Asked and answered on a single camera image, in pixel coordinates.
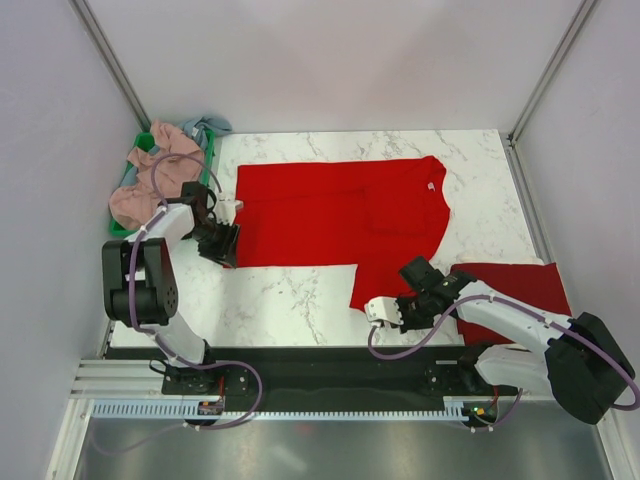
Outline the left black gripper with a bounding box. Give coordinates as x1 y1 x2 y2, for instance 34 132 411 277
186 218 241 269

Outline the bright red t shirt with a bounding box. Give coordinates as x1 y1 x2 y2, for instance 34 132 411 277
236 156 450 310

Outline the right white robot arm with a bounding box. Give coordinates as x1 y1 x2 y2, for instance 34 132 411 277
396 257 639 424

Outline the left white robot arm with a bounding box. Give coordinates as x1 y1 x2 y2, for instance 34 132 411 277
101 182 243 393

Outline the pink t shirt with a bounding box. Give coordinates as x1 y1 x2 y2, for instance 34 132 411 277
109 120 205 230

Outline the folded dark red t shirt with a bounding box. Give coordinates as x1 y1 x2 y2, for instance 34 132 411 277
450 263 572 316

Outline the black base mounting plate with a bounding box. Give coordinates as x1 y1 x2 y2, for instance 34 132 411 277
160 344 518 414

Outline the green plastic bin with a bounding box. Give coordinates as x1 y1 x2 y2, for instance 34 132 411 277
109 128 216 237

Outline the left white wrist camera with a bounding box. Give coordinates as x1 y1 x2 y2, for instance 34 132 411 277
213 198 244 225

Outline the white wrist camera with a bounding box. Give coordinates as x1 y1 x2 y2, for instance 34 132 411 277
364 296 404 328
213 198 244 225

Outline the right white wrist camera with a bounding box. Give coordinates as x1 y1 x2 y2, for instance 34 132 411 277
364 296 404 328

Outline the white slotted cable duct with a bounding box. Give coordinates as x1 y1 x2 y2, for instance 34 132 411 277
91 399 469 422

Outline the right aluminium corner post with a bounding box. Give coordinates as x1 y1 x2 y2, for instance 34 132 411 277
505 0 601 146

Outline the aluminium corner post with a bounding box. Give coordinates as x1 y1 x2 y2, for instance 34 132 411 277
505 0 601 146
68 0 151 131

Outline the aluminium frame rail front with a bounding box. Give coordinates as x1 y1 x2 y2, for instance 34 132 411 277
69 357 617 400

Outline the left aluminium corner post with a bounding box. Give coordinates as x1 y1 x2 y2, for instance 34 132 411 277
68 0 151 131

